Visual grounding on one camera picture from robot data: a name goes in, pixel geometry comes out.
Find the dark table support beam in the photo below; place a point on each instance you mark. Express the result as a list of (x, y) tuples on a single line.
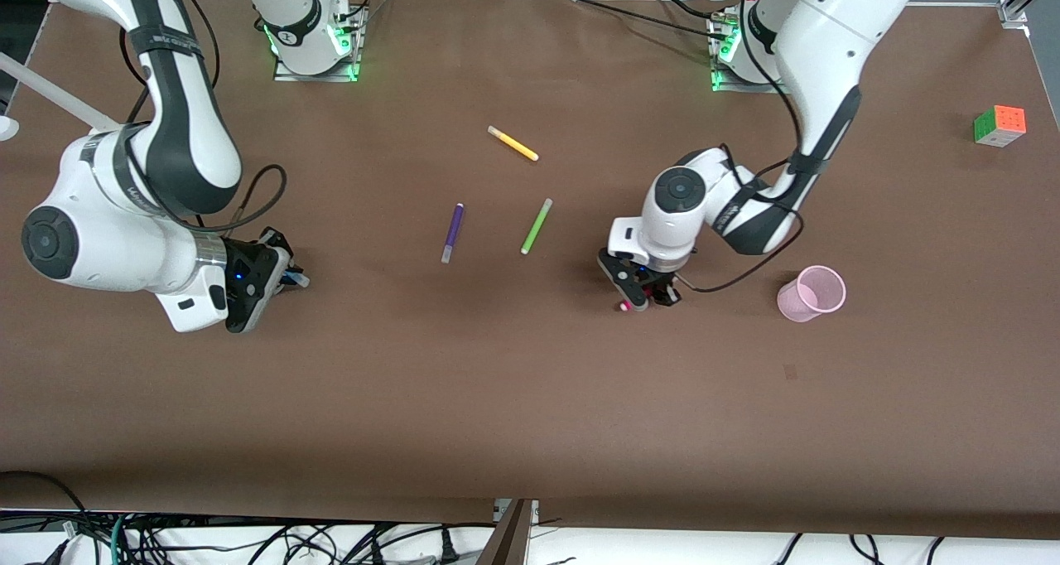
[(507, 540)]

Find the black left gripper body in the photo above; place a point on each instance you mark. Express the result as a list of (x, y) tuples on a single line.
[(665, 288)]

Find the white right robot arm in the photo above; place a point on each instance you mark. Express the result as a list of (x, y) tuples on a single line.
[(83, 242)]

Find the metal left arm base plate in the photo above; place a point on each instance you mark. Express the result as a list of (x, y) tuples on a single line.
[(720, 80)]

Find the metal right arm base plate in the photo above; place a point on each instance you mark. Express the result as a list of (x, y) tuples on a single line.
[(315, 76)]

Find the brown table cover sheet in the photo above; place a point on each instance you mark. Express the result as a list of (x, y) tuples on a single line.
[(530, 399)]

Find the translucent pink plastic cup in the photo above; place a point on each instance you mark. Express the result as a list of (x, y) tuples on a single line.
[(807, 296)]

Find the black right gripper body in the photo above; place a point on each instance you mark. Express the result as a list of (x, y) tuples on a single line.
[(251, 273)]

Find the colourful puzzle cube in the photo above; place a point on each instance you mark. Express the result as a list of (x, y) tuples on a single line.
[(1000, 126)]

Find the white desk stand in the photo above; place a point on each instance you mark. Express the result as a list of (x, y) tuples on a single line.
[(58, 93)]

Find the purple marker pen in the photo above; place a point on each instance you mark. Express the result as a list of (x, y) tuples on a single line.
[(453, 232)]

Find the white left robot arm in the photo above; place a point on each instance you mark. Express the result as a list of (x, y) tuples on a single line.
[(828, 35)]

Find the yellow marker pen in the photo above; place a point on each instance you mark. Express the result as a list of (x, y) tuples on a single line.
[(513, 143)]

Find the green marker pen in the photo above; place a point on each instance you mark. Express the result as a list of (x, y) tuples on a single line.
[(536, 227)]

